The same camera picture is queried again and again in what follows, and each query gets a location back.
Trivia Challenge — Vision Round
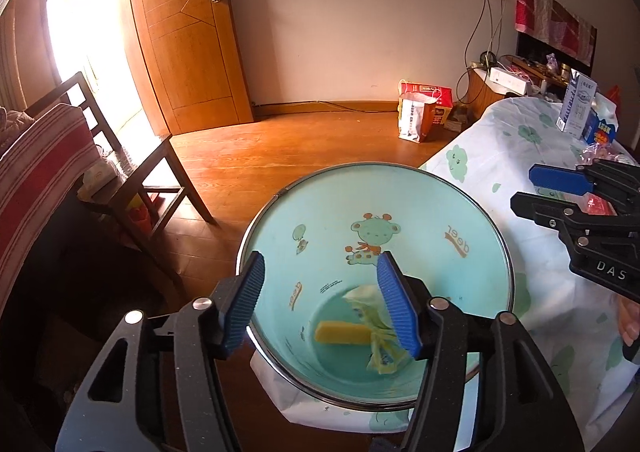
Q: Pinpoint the pale yellow printed plastic bag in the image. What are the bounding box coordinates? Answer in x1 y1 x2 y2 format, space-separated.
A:
343 284 409 375

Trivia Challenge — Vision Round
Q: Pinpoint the yellow sponge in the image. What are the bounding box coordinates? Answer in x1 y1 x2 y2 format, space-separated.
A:
314 321 371 345

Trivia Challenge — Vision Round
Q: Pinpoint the red plastic bag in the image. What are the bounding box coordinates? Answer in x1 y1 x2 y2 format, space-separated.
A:
587 193 616 216

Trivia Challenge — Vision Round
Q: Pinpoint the mint cartoon trash bin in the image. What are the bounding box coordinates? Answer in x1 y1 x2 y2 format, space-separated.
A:
236 163 514 411

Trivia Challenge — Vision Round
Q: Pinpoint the right hand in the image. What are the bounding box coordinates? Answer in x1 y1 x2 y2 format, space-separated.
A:
617 296 640 364

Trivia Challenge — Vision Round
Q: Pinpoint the pink plastic bag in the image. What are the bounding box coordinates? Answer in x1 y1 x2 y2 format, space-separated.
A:
577 143 629 165

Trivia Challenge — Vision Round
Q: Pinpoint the white tall milk carton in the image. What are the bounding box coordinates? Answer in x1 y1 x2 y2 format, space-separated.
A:
556 69 598 139

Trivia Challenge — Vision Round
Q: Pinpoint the blue gable-top milk carton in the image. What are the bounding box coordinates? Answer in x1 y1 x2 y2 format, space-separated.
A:
582 93 618 145

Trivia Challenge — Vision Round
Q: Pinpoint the green-patterned white bed sheet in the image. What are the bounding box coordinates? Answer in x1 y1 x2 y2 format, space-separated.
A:
252 97 637 448

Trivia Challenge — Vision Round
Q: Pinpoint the cluttered dark wooden desk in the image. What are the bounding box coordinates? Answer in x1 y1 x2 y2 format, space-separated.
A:
499 32 592 99

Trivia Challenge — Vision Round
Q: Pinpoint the white router box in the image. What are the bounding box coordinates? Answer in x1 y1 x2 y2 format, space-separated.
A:
489 67 529 96

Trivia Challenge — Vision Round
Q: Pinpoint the small wooden side cabinet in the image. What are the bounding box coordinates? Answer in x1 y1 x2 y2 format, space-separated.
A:
463 69 506 122

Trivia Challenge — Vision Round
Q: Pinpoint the red gift box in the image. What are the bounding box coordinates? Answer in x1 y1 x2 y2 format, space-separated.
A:
398 80 454 125

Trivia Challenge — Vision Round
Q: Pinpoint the dark wooden chair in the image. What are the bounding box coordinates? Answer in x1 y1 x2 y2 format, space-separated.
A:
24 70 217 283

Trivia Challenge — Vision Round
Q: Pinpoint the red white hanging cloth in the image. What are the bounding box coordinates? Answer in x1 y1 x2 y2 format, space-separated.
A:
514 0 598 68

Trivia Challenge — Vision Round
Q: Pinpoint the white paper shopping bag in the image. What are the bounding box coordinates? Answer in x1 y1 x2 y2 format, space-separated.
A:
398 99 434 143

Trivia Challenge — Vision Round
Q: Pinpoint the tissue pack on chair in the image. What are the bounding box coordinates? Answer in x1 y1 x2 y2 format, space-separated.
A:
77 159 118 201

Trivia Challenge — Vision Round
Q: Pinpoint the red striped blanket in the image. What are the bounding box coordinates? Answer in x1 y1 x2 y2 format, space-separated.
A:
0 104 101 304

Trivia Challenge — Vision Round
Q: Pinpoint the bundled clothes pile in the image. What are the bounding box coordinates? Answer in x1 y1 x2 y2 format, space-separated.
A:
0 107 35 155

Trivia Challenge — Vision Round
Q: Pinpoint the brown wooden door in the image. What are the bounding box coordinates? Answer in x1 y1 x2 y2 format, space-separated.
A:
131 0 254 135

